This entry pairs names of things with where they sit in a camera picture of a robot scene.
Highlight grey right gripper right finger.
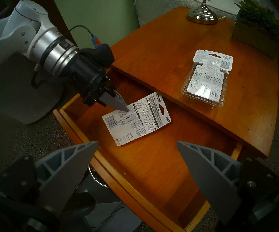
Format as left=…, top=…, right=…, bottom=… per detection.
left=177, top=141, right=279, bottom=222

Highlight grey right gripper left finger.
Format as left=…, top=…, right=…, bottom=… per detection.
left=0, top=141, right=99, bottom=213

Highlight large white card package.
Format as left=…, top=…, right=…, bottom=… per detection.
left=102, top=92, right=172, bottom=146

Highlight curved silver drawer handle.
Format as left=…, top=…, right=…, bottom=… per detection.
left=88, top=164, right=109, bottom=188

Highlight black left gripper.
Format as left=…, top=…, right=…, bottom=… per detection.
left=67, top=54, right=130, bottom=112

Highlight succulent plants in wooden planter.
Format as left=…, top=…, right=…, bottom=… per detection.
left=231, top=0, right=279, bottom=60

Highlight small clear blister package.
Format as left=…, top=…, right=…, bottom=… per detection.
left=181, top=50, right=233, bottom=109

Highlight white shade chrome table lamp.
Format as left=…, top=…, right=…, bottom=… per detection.
left=187, top=0, right=219, bottom=25

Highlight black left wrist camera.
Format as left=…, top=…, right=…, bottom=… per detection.
left=78, top=36, right=116, bottom=67

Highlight orange wooden drawer side table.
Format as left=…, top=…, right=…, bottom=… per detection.
left=109, top=6, right=279, bottom=158

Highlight grey robot mobile base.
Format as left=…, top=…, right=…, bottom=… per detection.
left=74, top=171, right=142, bottom=232

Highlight orange wooden table drawer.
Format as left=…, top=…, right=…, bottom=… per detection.
left=53, top=67, right=244, bottom=232

